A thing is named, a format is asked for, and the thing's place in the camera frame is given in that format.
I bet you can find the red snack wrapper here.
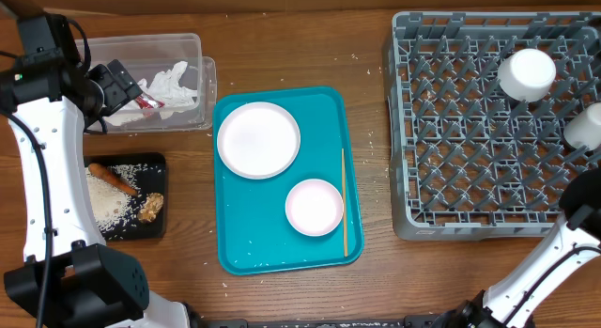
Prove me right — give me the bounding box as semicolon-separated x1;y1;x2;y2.
134;95;164;109

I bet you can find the white napkin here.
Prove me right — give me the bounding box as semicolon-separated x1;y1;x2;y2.
106;61;198;127

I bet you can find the orange carrot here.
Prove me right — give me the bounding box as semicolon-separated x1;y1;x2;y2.
88;164;138;196

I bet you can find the brown walnut food scrap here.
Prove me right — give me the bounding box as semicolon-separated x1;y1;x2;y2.
137;193;164;223

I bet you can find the pile of rice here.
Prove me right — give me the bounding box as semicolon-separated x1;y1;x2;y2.
85;164;148;237

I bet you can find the large white plate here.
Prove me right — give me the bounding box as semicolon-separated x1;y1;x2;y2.
217;102;301;180

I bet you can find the small white plate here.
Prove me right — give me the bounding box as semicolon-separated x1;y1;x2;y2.
285;179;344;237

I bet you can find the white upturned cup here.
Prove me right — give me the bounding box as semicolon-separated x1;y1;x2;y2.
498;49;556;102

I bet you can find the pale green saucer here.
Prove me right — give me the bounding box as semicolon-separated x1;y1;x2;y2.
563;102;601;150

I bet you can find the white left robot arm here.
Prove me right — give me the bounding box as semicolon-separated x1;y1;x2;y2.
1;12;202;327

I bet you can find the grey dishwasher rack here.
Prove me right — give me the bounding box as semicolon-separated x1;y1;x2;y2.
383;11;600;241

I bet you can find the clear plastic bin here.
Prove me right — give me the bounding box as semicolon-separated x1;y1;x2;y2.
88;33;217;133

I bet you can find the black tray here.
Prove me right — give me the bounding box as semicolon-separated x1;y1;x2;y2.
85;152;167;242

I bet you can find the teal serving tray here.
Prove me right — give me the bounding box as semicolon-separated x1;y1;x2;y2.
213;86;364;275

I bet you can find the wooden chopstick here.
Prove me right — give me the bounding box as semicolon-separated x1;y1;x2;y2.
341;148;348;258

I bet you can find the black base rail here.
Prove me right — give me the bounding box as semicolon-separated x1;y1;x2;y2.
200;314;438;328

